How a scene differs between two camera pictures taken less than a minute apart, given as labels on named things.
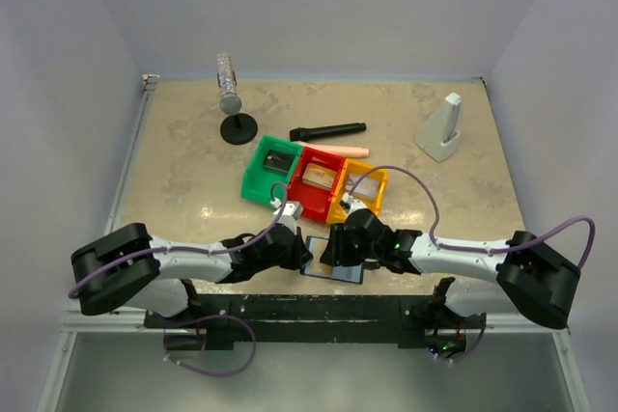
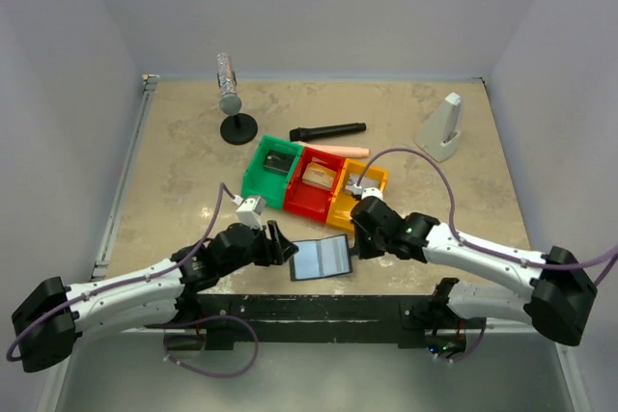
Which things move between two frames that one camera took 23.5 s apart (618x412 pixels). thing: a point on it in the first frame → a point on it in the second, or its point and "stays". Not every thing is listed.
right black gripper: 335,253 → 363,251
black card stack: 277,162 stays
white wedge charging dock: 439,135 stays
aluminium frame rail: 129,321 stays
